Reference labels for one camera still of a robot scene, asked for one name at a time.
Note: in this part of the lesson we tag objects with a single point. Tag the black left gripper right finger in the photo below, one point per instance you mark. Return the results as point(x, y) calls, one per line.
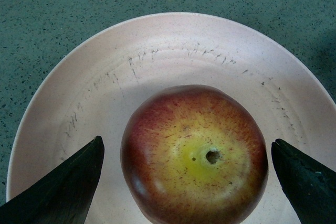
point(308, 184)

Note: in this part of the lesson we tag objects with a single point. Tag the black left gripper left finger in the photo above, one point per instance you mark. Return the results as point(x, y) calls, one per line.
point(62, 196)

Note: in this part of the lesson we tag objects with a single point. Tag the red yellow apple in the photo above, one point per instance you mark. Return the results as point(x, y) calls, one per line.
point(192, 154)

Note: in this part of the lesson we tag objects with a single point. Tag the pink plate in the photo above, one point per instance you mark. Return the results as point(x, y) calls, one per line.
point(95, 89)

